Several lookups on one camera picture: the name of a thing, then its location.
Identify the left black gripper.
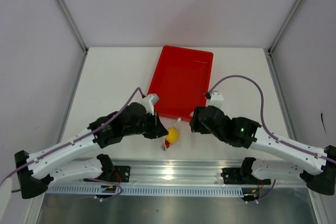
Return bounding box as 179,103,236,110
123,110,169,140

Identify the red plastic tray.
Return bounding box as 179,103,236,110
148,45,214,122

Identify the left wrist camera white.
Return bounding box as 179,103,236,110
141,93,159,115

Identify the red chili pepper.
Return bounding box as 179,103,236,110
162,141,172,151

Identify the left aluminium frame post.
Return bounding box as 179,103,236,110
54,0,88,55

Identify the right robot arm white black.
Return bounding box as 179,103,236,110
190,106,335,196

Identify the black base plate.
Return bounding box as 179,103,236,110
97,165,131,183
221,157,271,185

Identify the slotted cable duct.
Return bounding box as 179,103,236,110
47,183,258,198

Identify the clear zip top bag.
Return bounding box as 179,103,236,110
161,118,182,151

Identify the aluminium frame post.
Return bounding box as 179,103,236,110
267,0,306,56
54,0,88,55

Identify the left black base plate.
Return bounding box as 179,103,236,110
97,165,131,183

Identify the aluminium mounting rail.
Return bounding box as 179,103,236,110
36,157,308,188

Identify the right aluminium frame post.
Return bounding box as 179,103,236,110
267,0,306,56

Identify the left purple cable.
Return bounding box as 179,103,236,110
0,87,148,203

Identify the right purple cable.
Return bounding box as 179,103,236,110
204,75,336,164

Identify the purple cable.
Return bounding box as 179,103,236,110
204,75,336,164
0,87,148,203

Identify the yellow bell pepper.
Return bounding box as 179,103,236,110
166,127,180,144

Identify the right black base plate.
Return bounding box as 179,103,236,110
221,157,271,185

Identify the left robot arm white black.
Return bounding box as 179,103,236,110
14,102,169,199

